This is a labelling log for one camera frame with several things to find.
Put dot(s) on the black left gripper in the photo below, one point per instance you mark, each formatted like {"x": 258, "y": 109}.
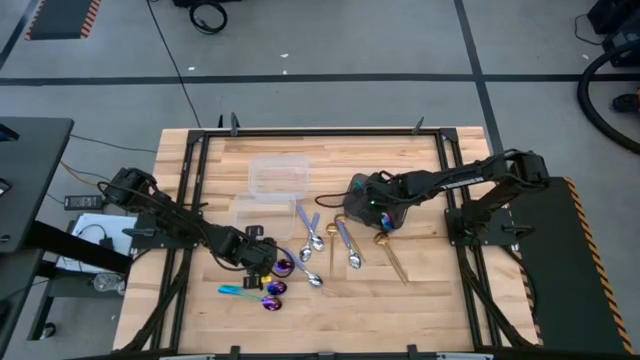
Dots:
{"x": 257, "y": 256}

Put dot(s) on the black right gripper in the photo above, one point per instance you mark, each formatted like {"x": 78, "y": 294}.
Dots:
{"x": 382, "y": 197}

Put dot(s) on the dark grey plastic container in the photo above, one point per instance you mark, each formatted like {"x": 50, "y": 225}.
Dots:
{"x": 352, "y": 210}

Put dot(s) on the clear plastic container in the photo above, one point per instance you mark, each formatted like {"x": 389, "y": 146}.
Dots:
{"x": 265, "y": 215}
{"x": 280, "y": 175}

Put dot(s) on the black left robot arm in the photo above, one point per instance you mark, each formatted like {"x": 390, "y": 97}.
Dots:
{"x": 165, "y": 215}

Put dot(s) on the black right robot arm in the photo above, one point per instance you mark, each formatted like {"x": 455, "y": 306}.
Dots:
{"x": 450, "y": 181}

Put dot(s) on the white box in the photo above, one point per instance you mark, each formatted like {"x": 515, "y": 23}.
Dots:
{"x": 115, "y": 225}

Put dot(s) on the clear glass jar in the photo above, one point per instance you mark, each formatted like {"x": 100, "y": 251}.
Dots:
{"x": 106, "y": 282}

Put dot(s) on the black power adapter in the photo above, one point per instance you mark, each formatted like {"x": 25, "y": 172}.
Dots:
{"x": 82, "y": 202}

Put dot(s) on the black hazard-striped platform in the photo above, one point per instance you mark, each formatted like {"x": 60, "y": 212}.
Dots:
{"x": 565, "y": 275}

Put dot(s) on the black desk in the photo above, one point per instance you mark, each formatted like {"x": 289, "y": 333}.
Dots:
{"x": 35, "y": 175}

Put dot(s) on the black equipment case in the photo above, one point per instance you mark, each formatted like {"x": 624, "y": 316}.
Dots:
{"x": 615, "y": 15}

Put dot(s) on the black mat orange striped edge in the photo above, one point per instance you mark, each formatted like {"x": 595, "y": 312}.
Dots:
{"x": 60, "y": 17}

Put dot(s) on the black aluminium table frame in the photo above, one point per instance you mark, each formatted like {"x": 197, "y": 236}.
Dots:
{"x": 325, "y": 132}

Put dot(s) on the black frame clamp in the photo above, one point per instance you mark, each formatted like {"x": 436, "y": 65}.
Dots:
{"x": 234, "y": 125}
{"x": 417, "y": 127}
{"x": 234, "y": 352}
{"x": 412, "y": 351}

